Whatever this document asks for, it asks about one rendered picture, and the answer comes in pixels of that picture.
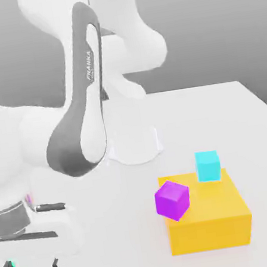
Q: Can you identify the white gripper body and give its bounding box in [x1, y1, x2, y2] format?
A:
[0, 216, 82, 267]

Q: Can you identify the small purple cube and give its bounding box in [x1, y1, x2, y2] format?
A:
[152, 177, 194, 225]

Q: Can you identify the small cyan cube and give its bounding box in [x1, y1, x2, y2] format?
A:
[193, 148, 223, 185]

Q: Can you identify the large orange box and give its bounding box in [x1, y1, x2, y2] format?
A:
[157, 164, 257, 257]

